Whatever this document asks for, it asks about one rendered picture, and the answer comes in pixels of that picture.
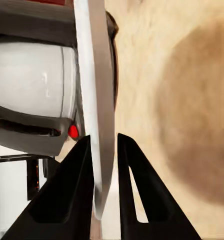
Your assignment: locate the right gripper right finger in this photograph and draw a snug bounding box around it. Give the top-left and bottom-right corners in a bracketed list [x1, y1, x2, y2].
[117, 133, 202, 240]

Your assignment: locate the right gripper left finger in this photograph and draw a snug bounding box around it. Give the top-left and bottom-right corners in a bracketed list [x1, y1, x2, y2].
[0, 135, 95, 240]

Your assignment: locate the electric kettle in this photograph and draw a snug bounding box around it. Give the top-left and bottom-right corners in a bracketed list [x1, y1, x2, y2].
[0, 118, 61, 137]

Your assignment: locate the saucer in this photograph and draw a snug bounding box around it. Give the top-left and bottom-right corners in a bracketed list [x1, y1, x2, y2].
[74, 0, 115, 220]

